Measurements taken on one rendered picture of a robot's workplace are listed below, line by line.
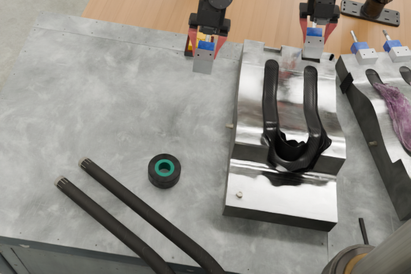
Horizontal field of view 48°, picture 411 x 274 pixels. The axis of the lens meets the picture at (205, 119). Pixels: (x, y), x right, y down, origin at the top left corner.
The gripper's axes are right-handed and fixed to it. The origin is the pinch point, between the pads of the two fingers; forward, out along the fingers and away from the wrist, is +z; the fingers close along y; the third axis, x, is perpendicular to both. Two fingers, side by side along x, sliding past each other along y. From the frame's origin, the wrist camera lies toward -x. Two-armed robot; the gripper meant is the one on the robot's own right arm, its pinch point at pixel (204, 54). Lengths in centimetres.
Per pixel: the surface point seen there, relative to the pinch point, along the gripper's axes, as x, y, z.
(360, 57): 17.5, 44.5, -0.5
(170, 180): -21.9, -3.0, 24.5
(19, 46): 108, -95, 53
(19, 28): 119, -99, 48
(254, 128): -16.1, 14.4, 10.1
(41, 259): -23, -34, 56
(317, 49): 8.9, 29.8, -3.5
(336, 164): -19.0, 34.8, 14.3
